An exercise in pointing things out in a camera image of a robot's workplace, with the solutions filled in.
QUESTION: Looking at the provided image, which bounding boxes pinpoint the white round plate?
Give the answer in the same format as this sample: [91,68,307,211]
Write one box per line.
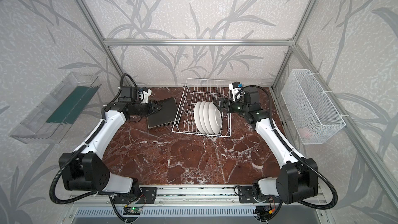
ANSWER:
[194,102,205,134]
[203,102,215,134]
[198,101,210,135]
[209,102,222,134]

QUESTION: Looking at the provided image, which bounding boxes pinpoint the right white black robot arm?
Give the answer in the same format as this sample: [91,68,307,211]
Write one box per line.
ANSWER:
[214,88,318,204]

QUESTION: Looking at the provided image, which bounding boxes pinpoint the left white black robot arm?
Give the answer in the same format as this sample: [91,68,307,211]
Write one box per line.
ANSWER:
[55,87,162,194]

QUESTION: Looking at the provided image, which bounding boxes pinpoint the pink object in basket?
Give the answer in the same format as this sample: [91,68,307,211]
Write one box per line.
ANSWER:
[298,128,314,140]

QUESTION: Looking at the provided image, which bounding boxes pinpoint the green led circuit board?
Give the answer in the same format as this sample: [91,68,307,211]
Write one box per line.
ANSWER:
[123,206,143,216]

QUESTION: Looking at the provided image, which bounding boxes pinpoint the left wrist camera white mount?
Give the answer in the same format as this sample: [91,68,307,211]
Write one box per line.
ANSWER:
[137,87,152,104]

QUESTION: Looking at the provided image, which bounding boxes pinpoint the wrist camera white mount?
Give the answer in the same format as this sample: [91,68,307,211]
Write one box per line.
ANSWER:
[229,82,244,102]
[137,87,152,104]

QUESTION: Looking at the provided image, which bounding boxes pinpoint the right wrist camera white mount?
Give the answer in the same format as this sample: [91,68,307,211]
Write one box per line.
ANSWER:
[229,82,244,102]

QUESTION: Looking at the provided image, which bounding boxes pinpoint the white wire dish rack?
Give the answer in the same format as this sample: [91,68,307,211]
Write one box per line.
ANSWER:
[172,78,232,138]

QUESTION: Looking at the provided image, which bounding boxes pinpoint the right black corrugated cable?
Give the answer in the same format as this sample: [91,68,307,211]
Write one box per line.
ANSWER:
[234,85,339,222]

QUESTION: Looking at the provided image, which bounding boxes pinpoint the black corrugated cable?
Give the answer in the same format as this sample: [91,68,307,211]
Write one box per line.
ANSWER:
[234,85,339,222]
[49,73,139,223]

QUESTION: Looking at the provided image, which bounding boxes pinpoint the left black corrugated cable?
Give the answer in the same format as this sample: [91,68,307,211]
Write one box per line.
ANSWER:
[49,73,139,223]

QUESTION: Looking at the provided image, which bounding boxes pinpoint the aluminium frame crossbar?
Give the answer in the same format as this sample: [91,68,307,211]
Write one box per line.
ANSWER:
[104,38,293,46]

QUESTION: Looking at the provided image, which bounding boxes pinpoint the white mesh wall basket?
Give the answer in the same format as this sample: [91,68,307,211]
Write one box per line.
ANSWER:
[282,69,346,145]

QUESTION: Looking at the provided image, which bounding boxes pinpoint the aluminium front rail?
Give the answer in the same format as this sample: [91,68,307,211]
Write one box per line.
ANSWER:
[66,185,326,207]

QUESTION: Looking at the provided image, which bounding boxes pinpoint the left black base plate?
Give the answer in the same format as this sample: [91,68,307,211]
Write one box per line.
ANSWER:
[113,187,157,205]

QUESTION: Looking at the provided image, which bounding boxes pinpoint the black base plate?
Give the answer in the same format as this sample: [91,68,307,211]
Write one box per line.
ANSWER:
[234,186,280,204]
[113,187,157,205]

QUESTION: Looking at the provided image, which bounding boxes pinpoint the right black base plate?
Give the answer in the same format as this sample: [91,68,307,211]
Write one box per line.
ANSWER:
[234,186,280,204]

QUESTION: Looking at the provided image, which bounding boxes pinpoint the clear plastic wall shelf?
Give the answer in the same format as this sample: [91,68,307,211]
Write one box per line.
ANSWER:
[9,72,101,144]

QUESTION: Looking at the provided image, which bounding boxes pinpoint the right base connector wires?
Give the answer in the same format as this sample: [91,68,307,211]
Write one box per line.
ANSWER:
[253,205,279,222]

